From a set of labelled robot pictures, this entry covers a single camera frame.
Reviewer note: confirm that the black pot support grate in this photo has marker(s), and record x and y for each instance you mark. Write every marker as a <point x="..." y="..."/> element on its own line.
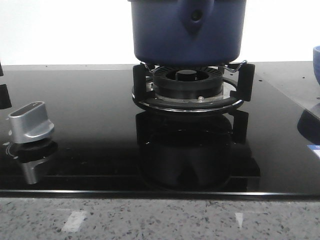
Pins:
<point x="237" y="84"/>

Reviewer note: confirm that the dark blue saucepan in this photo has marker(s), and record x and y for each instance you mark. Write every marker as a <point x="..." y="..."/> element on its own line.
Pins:
<point x="187" y="33"/>

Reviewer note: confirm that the light blue plastic bowl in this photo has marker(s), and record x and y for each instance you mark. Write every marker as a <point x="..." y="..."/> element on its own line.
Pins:
<point x="316" y="63"/>

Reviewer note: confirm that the black round gas burner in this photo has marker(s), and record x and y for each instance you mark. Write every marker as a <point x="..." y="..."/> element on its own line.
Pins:
<point x="187" y="83"/>

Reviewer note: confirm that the blue label sticker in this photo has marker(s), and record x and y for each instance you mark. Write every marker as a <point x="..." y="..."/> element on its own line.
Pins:
<point x="315" y="149"/>

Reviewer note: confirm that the silver stove control knob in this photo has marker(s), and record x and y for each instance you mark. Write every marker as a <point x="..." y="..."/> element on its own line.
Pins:
<point x="30" y="123"/>

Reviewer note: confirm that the black glass gas cooktop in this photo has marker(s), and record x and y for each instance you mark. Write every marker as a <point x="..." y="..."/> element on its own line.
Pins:
<point x="103" y="145"/>

